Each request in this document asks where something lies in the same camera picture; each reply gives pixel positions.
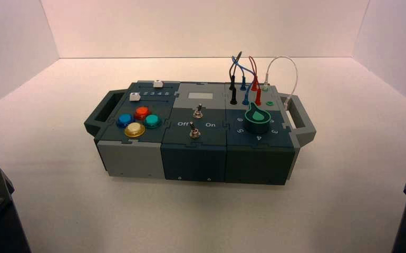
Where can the black knob with green pointer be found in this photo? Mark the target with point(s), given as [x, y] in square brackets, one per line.
[257, 123]

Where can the pale rectangular display window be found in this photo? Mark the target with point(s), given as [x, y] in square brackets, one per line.
[200, 97]

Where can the dark teal grey control box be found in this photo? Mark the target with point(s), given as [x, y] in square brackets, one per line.
[192, 157]

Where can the teal round push button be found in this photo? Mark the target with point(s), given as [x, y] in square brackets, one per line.
[152, 121]

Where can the white slider cap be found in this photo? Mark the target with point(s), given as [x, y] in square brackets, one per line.
[158, 84]
[134, 96]

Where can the orange round push button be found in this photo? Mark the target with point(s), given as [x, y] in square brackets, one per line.
[142, 112]

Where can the yellow round push button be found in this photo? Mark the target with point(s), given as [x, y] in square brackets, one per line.
[135, 130]

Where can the blue round push button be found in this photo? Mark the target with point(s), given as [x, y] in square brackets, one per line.
[124, 120]

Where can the metal toggle switch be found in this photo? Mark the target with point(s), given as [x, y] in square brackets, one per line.
[194, 132]
[198, 112]

